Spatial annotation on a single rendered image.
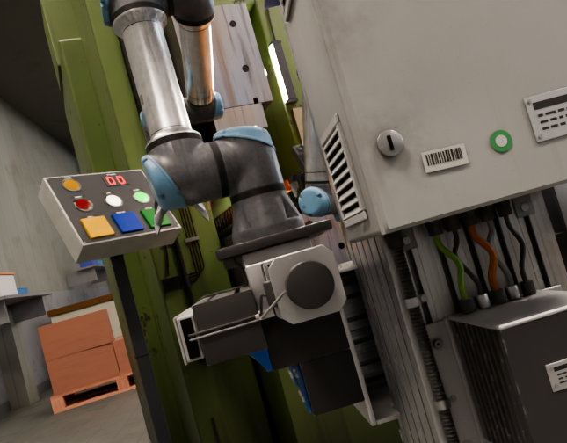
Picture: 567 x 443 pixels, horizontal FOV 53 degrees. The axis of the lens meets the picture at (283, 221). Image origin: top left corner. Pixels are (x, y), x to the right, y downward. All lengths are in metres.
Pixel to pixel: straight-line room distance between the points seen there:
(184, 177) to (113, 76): 1.22
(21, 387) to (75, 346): 1.56
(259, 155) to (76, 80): 1.72
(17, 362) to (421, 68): 6.82
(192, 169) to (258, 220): 0.16
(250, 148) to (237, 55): 1.15
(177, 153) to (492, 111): 0.65
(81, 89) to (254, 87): 0.87
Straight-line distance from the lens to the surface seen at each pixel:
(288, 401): 2.05
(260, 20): 2.52
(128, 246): 1.80
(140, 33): 1.26
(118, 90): 2.28
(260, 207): 1.11
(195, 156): 1.13
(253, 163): 1.13
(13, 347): 7.25
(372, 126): 0.62
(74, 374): 5.86
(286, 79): 2.40
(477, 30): 0.69
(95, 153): 2.65
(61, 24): 3.14
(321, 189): 1.42
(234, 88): 2.20
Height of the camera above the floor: 0.76
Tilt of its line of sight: 4 degrees up
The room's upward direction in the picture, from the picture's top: 16 degrees counter-clockwise
